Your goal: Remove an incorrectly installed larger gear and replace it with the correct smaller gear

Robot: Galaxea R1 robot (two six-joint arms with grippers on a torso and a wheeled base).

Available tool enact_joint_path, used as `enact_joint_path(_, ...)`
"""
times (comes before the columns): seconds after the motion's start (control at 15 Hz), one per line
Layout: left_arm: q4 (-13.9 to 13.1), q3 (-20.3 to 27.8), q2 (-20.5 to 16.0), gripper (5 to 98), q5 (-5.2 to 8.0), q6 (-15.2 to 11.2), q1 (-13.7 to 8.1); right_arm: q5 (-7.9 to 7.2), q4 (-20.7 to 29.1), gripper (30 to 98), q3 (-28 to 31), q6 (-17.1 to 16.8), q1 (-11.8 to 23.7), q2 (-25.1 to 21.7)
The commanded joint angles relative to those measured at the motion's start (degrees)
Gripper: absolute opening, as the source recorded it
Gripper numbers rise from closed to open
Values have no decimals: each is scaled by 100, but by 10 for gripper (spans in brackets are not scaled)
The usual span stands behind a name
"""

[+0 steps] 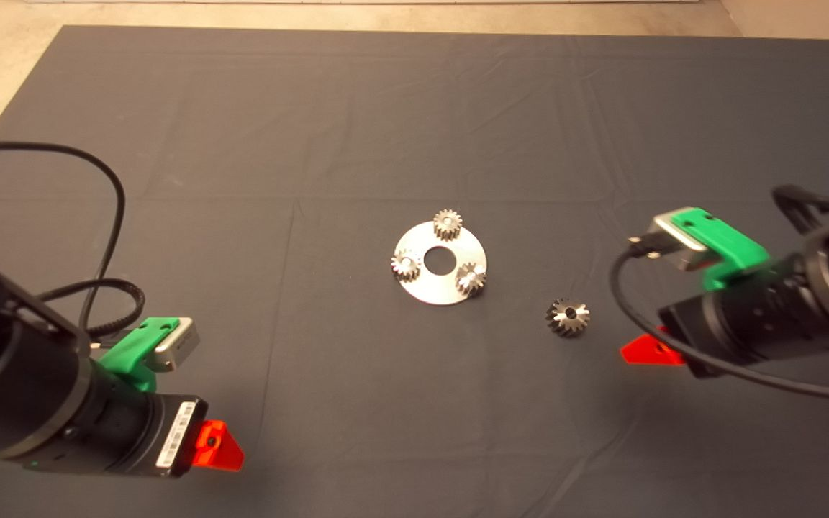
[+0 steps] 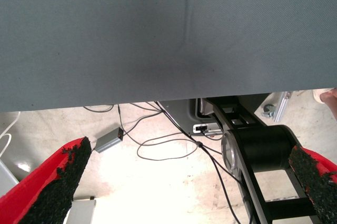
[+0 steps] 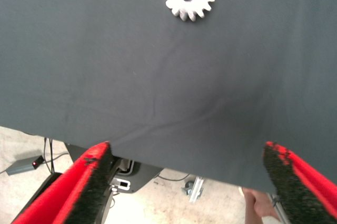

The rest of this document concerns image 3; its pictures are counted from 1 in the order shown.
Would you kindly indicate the white connector plate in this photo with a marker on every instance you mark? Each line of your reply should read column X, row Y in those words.
column 121, row 184

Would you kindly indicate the person foot in white shoe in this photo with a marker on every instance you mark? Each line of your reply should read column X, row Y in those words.
column 259, row 204

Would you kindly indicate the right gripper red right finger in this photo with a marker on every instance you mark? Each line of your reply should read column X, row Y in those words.
column 302, row 189

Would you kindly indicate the dark grey table cloth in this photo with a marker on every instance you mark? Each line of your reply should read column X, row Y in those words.
column 105, row 76

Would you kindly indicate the grey caster wheel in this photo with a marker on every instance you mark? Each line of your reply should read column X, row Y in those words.
column 187, row 188

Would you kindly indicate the small grey adapter box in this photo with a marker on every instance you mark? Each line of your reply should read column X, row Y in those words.
column 23, row 165

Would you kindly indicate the grey base panel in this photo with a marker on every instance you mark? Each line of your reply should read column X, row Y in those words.
column 147, row 175

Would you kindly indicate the aluminium profile bar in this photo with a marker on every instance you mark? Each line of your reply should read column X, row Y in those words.
column 197, row 189

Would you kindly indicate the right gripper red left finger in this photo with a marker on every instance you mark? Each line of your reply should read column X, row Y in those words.
column 73, row 189

